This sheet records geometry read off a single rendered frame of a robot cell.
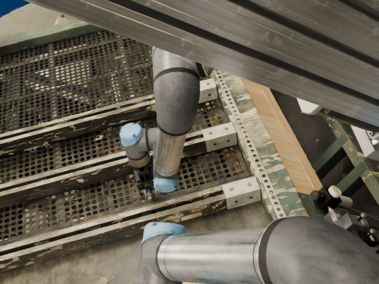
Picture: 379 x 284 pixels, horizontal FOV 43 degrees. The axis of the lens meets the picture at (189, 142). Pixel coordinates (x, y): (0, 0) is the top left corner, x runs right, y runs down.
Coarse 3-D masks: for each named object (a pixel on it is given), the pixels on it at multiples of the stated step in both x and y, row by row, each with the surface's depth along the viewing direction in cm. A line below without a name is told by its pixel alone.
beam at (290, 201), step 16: (240, 80) 213; (240, 96) 206; (240, 112) 200; (256, 112) 198; (256, 128) 192; (240, 144) 189; (256, 144) 187; (272, 144) 186; (272, 160) 181; (256, 176) 177; (272, 176) 176; (288, 176) 175; (288, 192) 170; (272, 208) 166; (288, 208) 166; (304, 208) 165
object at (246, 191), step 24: (216, 192) 172; (240, 192) 170; (120, 216) 170; (144, 216) 169; (168, 216) 169; (24, 240) 169; (48, 240) 169; (72, 240) 166; (96, 240) 169; (0, 264) 166; (24, 264) 170
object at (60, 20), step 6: (60, 18) 658; (54, 24) 667; (96, 60) 647; (72, 66) 614; (36, 72) 700; (48, 72) 638; (72, 72) 608; (84, 72) 620; (72, 78) 601; (84, 78) 613; (36, 84) 683; (90, 84) 613; (96, 90) 614; (66, 192) 562; (72, 192) 564; (66, 198) 571; (72, 198) 574
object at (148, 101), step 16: (208, 80) 212; (144, 96) 211; (208, 96) 212; (96, 112) 209; (112, 112) 207; (128, 112) 208; (144, 112) 210; (32, 128) 207; (48, 128) 206; (64, 128) 206; (80, 128) 208; (96, 128) 210; (0, 144) 204; (16, 144) 206; (32, 144) 208
